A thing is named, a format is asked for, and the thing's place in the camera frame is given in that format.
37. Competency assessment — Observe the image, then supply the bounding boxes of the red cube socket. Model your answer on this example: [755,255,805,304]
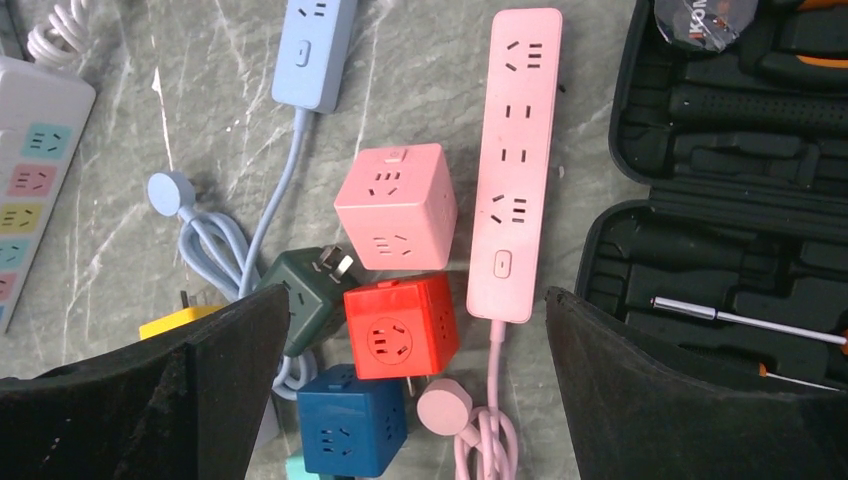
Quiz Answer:
[343,272,460,380]

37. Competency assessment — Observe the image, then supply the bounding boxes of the teal plug adapter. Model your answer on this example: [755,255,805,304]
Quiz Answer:
[285,452,338,480]

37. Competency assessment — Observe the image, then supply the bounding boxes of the light blue power strip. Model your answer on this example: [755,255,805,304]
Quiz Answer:
[271,0,358,114]

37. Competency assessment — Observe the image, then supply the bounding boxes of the black plastic tool case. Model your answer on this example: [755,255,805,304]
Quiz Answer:
[576,1,847,390]

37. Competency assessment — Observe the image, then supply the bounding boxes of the white power strip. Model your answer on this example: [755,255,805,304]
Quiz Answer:
[1,56,96,332]

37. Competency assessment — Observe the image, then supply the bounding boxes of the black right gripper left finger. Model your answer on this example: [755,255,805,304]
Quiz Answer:
[1,286,290,479]

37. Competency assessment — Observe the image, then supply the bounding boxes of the dark green cube socket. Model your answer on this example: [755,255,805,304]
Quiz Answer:
[259,245,360,358]

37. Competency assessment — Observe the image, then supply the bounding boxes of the yellow cube socket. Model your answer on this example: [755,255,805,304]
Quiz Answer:
[138,290,224,340]

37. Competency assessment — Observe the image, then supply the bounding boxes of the light blue round plug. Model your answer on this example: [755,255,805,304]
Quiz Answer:
[147,171,196,217]

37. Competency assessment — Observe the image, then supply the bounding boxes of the pink power strip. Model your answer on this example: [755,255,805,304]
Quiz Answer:
[466,8,563,324]

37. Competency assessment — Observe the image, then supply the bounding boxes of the orange handled pliers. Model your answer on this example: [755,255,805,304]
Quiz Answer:
[755,51,847,92]

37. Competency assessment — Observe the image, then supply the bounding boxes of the blue cube socket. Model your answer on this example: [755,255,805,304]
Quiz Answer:
[297,364,408,478]

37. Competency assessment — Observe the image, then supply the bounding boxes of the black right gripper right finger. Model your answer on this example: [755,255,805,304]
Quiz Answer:
[546,287,847,479]

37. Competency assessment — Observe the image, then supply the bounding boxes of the steel claw hammer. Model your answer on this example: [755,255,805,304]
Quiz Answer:
[668,85,847,136]

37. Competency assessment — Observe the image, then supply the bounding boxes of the pink cube socket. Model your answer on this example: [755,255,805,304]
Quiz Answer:
[334,143,458,271]

